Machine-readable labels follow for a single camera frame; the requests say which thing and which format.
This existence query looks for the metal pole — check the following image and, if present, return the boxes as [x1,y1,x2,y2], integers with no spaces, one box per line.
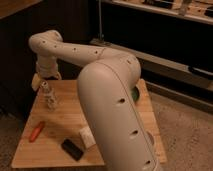
[98,0,104,42]

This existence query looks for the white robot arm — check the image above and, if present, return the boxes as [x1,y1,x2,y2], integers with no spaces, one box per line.
[28,30,163,171]

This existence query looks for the cluttered back shelf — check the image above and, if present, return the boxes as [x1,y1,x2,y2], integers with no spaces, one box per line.
[102,0,213,26]

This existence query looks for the black smartphone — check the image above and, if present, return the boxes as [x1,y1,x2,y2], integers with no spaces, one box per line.
[61,139,84,161]

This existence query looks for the green bowl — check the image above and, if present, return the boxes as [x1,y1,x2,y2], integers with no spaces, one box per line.
[132,86,140,101]

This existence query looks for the grey metal beam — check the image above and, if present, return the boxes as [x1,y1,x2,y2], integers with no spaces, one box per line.
[90,38,213,114]

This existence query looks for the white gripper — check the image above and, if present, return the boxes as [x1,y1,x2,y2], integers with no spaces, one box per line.
[31,56,62,90]

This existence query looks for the clear plastic bottle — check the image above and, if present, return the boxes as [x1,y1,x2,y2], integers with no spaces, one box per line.
[40,80,58,110]

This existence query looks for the orange carrot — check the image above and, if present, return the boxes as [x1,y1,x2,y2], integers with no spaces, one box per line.
[29,121,45,143]

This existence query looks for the wooden table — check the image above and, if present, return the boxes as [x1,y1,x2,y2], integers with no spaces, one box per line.
[10,78,168,170]

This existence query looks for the white paper cup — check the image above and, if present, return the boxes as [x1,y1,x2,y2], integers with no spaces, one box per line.
[147,131,155,146]

